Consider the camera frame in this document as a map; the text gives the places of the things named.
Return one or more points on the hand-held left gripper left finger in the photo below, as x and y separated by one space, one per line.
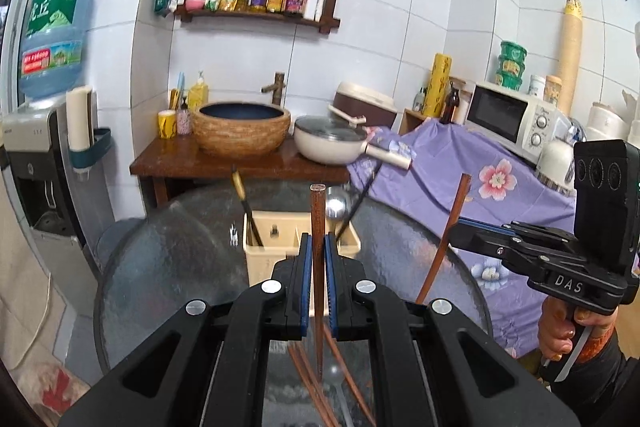
305 287

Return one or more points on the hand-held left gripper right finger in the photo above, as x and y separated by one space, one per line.
332 287

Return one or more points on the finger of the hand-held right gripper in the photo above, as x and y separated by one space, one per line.
485 242
482 222

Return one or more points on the brown wooden chopstick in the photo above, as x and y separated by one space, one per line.
316 217
350 377
320 394
307 387
445 252

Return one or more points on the cream perforated utensil holder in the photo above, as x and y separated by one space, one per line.
260 267

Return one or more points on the plain black chopstick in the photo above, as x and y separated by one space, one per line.
357 207

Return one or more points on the black chopstick with gold tip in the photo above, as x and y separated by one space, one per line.
245 207

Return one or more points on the person's right forearm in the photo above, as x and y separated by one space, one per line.
607 382

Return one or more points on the person's right hand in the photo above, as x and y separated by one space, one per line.
555 332

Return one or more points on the white kettle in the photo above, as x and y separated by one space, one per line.
555 162

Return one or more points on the purple floral cloth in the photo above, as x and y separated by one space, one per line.
450 157

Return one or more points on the white microwave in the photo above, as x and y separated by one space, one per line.
505 112

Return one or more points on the brown glass bottle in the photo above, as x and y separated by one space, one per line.
450 106

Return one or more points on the wooden crate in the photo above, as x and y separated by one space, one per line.
411 119

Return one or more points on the beige lidded jar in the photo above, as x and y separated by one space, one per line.
552 89

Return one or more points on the round glass table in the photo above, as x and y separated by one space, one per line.
175 267

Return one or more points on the small clear bottle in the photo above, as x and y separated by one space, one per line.
419 99

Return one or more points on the white pan with lid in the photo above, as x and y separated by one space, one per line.
325 147

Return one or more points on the yellow roll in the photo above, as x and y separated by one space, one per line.
437 84

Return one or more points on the tall beige tube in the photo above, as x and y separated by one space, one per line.
570 52

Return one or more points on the stack of green noodle cups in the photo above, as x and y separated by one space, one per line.
512 64

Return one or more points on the wooden counter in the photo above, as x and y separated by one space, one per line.
200 164

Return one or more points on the woven basin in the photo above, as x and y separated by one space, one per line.
240 137

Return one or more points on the brown white rice cooker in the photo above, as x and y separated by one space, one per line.
362 102

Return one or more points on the white rice paddle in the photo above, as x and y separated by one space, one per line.
345 114

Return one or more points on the bronze faucet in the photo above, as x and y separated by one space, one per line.
275 88

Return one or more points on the spotted pump bottle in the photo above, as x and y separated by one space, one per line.
184 122

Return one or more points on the yellow cup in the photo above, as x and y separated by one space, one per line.
167 124

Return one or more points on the yellow soap pump bottle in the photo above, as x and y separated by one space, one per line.
198 92

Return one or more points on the red white floor cloth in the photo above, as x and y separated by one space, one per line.
55 387

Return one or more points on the beige cloth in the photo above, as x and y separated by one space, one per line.
25 287

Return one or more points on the water dispenser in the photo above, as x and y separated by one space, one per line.
35 172

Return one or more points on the pink bowl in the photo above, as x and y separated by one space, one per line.
195 1

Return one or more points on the blue water jug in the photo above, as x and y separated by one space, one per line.
55 37

